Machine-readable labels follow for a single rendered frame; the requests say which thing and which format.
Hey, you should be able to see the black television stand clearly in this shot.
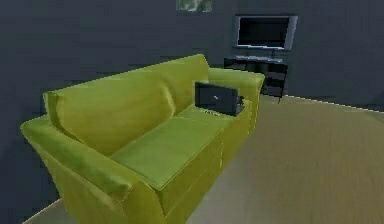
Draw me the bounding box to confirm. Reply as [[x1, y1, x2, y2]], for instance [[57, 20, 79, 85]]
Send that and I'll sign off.
[[223, 54, 289, 99]]

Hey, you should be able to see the black laptop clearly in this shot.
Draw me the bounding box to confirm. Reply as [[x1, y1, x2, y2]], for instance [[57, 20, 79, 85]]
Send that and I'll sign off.
[[194, 81, 246, 118]]

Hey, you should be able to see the grey framed television set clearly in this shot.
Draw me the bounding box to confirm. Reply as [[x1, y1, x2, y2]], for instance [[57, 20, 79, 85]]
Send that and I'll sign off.
[[232, 13, 299, 52]]

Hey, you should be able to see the green sofa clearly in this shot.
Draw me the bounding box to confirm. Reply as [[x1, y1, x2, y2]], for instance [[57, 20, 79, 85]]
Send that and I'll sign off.
[[19, 53, 266, 224]]

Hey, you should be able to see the green framed wall picture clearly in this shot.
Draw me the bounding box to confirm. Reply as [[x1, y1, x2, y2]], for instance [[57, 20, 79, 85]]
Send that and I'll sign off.
[[175, 0, 214, 14]]

